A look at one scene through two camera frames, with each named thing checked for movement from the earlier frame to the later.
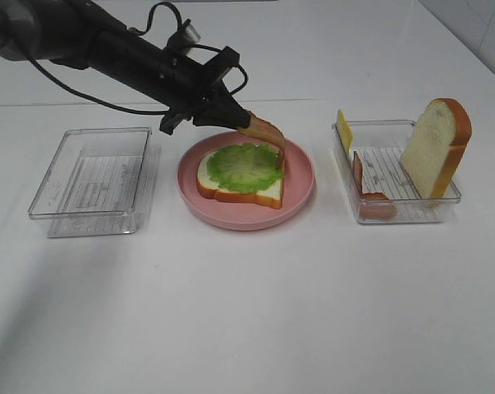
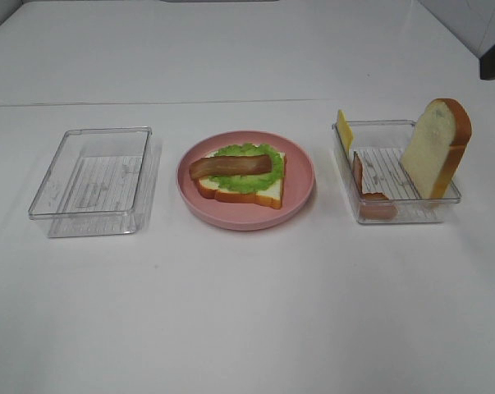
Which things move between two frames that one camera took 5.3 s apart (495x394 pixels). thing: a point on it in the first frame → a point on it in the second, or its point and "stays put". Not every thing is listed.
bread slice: [269, 195] stays put
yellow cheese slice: [346, 131] stays put
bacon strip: [268, 132] → [230, 165]
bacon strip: [373, 205] stays put
